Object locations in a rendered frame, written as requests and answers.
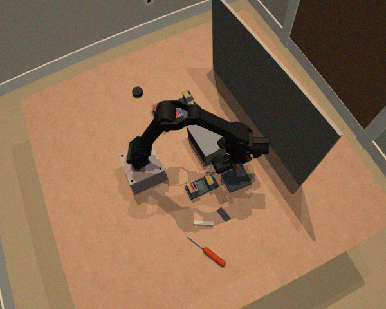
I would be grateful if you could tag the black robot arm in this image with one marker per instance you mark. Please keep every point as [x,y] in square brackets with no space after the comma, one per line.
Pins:
[236,135]

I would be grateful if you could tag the black round disc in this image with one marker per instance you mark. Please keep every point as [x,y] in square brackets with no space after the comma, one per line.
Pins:
[137,92]

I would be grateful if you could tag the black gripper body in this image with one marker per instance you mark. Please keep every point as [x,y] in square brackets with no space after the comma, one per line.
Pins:
[221,165]

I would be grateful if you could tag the red-handled screwdriver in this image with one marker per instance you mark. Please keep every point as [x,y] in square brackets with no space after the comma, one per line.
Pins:
[211,254]

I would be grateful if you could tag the beige flat bar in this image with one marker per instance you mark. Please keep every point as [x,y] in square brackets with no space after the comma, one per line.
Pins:
[209,223]

